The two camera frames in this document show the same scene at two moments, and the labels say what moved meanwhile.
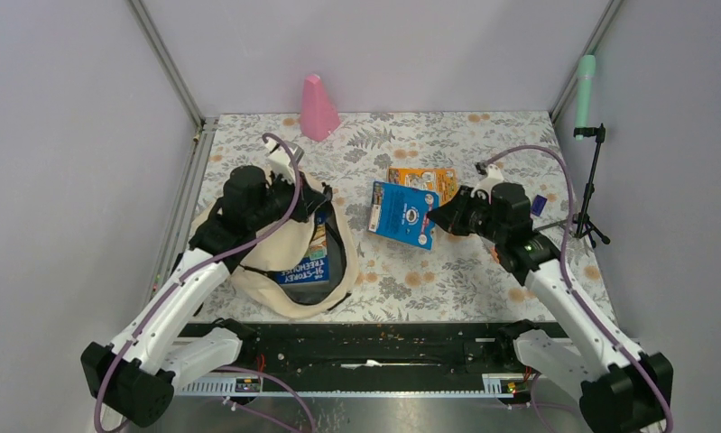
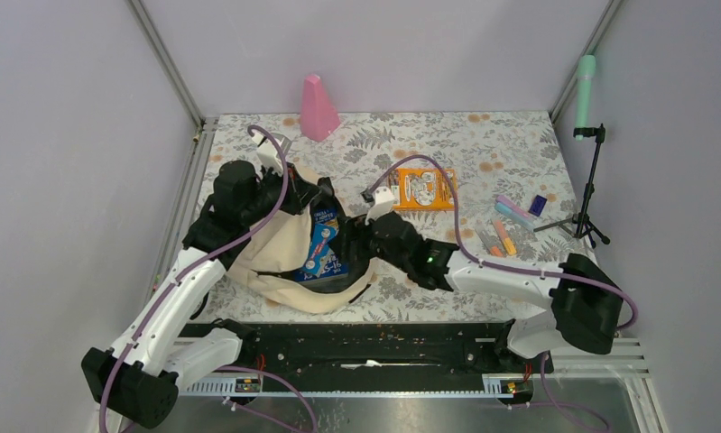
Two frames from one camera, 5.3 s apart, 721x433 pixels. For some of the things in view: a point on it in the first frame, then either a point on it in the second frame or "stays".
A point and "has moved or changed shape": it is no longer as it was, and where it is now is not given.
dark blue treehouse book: [317, 267] -> [337, 268]
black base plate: [382, 348] stays
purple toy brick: [538, 205] stays
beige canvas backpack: [286, 249] has moved or changed shape
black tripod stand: [582, 225] stays
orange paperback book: [441, 180] stays
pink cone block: [318, 116] stays
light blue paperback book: [401, 212] -> [319, 248]
